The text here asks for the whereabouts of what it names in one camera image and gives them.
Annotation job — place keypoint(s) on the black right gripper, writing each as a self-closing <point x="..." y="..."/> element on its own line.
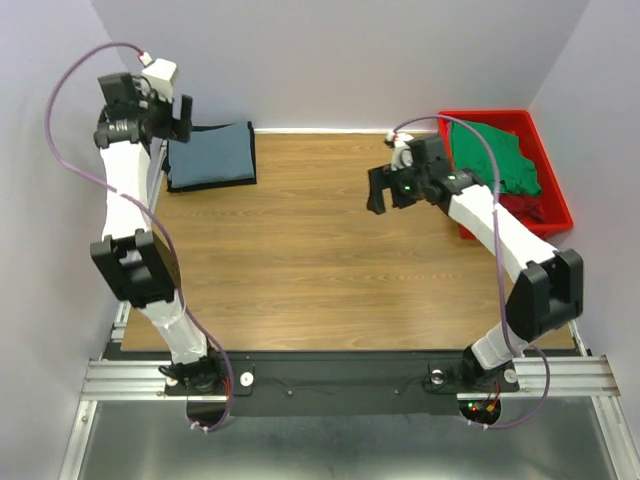
<point x="395" y="185"/>

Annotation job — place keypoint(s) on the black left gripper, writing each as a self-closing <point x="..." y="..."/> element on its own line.
<point x="167" y="116"/>

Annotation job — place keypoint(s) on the blue-grey t-shirt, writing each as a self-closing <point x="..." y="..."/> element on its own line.
<point x="210" y="155"/>

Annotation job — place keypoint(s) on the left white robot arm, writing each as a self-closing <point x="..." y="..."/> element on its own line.
<point x="138" y="266"/>

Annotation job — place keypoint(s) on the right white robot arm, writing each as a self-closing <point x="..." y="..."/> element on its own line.
<point x="548" y="284"/>

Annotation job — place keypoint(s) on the black folded t-shirt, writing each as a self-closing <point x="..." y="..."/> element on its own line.
<point x="210" y="184"/>

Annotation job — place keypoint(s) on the green t-shirt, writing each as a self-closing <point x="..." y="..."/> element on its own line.
<point x="517" y="174"/>

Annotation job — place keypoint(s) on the dark red t-shirt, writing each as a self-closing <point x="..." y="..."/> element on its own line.
<point x="527" y="209"/>

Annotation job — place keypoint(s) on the red plastic bin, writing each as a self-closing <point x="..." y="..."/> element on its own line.
<point x="520" y="124"/>

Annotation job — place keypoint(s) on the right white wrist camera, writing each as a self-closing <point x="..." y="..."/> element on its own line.
<point x="401" y="154"/>

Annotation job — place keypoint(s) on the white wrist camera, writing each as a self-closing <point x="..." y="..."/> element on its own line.
<point x="401" y="154"/>
<point x="161" y="74"/>

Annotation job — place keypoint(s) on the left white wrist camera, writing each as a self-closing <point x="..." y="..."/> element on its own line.
<point x="161" y="74"/>

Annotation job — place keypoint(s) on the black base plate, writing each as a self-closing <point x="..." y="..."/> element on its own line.
<point x="263" y="384"/>

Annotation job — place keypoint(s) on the aluminium frame rail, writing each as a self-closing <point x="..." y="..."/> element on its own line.
<point x="570" y="377"/>

